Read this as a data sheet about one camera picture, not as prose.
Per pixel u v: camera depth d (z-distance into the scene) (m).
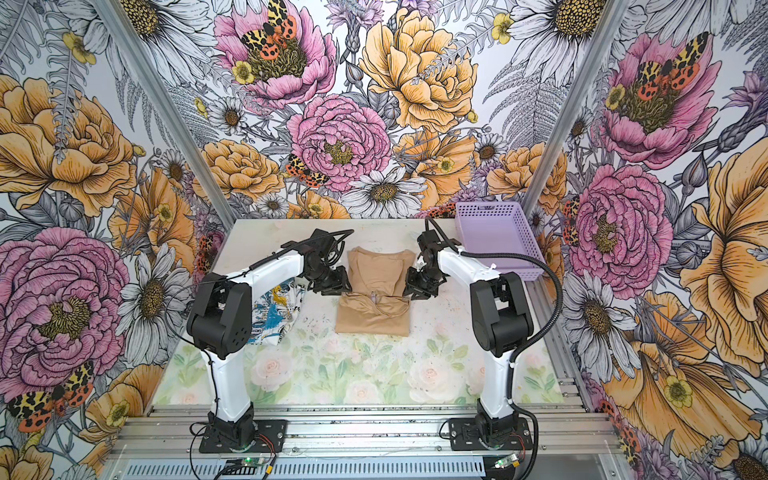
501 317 0.53
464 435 0.74
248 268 0.59
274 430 0.75
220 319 0.53
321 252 0.79
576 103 0.87
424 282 0.83
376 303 0.97
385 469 0.78
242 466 0.73
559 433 0.77
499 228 1.23
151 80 0.82
